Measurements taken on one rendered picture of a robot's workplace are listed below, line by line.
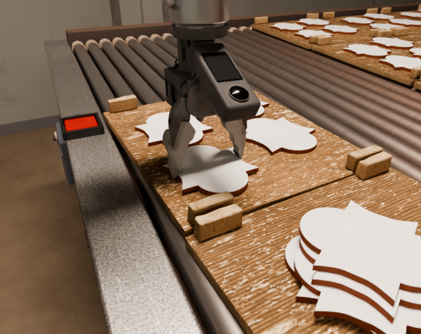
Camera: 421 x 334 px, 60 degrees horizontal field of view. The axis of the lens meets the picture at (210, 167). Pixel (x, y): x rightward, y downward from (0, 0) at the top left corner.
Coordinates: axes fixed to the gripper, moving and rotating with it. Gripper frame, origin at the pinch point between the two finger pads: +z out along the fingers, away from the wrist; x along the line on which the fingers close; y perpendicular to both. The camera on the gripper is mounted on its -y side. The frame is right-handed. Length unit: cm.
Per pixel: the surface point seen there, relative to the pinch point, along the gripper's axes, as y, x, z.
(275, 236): -16.3, -0.2, 1.3
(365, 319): -29.9, 0.3, 0.0
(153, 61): 68, -15, 1
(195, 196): -4.7, 4.7, 1.0
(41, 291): 84, 37, 92
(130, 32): 107, -20, -2
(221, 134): 10.2, -7.6, 0.6
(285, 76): 38, -43, 2
